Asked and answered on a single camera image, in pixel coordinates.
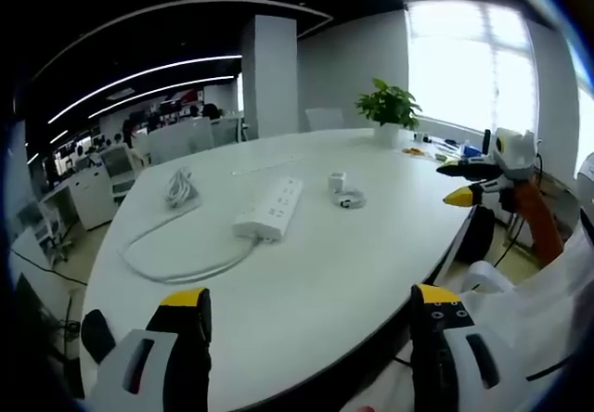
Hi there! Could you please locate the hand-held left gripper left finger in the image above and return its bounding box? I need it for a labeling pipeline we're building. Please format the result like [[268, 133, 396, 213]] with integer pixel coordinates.
[[86, 286, 214, 403]]

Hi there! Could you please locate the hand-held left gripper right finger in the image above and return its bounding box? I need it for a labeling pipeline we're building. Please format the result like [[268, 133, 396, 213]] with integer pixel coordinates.
[[409, 283, 508, 412]]

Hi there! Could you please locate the white charger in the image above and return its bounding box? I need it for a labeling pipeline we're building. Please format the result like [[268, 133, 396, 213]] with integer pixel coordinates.
[[327, 170, 347, 196]]

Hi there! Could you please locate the white power strip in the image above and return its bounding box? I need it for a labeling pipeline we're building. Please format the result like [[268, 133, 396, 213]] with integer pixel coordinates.
[[231, 175, 304, 242]]

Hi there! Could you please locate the white desk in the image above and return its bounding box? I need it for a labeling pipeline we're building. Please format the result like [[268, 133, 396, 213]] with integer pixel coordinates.
[[80, 127, 489, 400]]

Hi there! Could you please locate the white desk partition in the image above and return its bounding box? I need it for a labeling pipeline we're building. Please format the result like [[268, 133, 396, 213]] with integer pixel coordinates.
[[147, 116, 248, 163]]

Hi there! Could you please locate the long ceiling light strip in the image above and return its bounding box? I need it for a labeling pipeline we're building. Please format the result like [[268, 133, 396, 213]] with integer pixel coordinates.
[[87, 74, 239, 120], [47, 54, 243, 126]]

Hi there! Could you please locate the black office chair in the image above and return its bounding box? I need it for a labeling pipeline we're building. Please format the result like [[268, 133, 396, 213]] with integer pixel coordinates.
[[456, 204, 497, 265]]

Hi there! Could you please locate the bright window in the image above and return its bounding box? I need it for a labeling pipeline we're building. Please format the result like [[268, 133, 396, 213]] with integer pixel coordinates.
[[407, 0, 540, 135]]

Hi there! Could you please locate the green potted plant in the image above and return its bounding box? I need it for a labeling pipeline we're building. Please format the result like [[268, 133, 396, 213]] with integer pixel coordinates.
[[354, 77, 424, 148]]

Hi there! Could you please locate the person's white clothing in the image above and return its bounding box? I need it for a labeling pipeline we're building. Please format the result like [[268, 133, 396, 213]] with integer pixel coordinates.
[[462, 224, 594, 388]]

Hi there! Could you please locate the white cabinet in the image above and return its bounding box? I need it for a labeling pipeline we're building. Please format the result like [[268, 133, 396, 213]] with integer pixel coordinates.
[[68, 169, 118, 233]]

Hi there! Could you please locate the white mesh office chair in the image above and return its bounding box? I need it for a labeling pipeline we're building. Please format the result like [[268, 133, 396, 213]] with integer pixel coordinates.
[[98, 144, 141, 200]]

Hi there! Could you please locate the white power strip cable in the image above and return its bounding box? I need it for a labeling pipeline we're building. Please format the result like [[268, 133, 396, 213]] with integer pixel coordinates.
[[117, 166, 254, 285]]

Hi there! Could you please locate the coiled white charger cable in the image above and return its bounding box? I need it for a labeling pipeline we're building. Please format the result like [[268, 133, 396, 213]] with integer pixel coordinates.
[[334, 187, 368, 211]]

